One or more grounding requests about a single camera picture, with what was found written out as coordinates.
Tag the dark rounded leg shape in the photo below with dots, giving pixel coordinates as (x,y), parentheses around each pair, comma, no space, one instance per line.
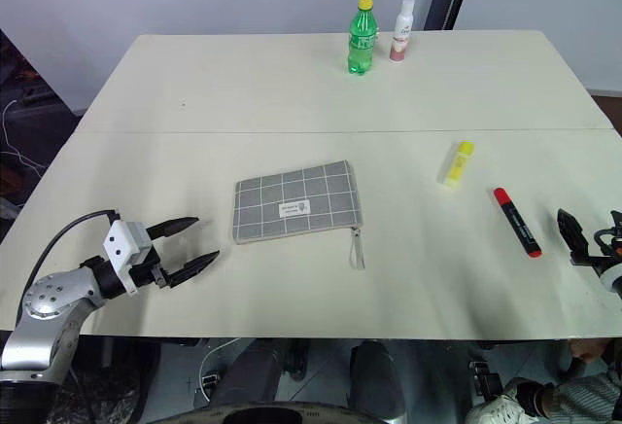
(376,375)
(252,370)

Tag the white sneaker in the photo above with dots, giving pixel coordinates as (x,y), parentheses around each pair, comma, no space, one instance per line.
(493,409)

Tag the yellow highlighter pen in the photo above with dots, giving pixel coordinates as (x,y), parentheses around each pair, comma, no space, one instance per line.
(457,166)

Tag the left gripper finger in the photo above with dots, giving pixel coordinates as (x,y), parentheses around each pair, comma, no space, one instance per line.
(172,225)
(194,264)

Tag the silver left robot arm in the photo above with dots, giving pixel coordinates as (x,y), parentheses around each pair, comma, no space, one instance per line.
(46,300)

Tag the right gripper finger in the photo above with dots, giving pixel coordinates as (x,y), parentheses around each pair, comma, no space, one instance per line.
(576,239)
(617,217)

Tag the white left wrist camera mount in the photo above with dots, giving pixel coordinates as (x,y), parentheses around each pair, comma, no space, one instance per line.
(121,241)

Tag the green plastic bottle yellow cap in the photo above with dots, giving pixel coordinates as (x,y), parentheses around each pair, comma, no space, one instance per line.
(362,40)

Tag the grey checked pencil pouch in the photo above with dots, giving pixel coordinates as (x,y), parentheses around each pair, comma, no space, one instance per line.
(296,200)

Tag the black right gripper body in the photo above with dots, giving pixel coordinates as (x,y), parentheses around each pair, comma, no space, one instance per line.
(610,254)

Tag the white pink spray can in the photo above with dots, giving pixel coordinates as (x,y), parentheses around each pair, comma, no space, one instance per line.
(401,30)

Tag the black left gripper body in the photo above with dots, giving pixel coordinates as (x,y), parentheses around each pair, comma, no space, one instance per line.
(148,273)

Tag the grey striped sleeve forearm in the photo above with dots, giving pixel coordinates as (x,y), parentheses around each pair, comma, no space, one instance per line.
(588,395)

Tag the bystander bare hand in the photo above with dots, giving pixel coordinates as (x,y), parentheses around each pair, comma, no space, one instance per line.
(590,350)

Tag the red and black marker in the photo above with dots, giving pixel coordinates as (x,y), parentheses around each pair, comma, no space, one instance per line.
(517,222)

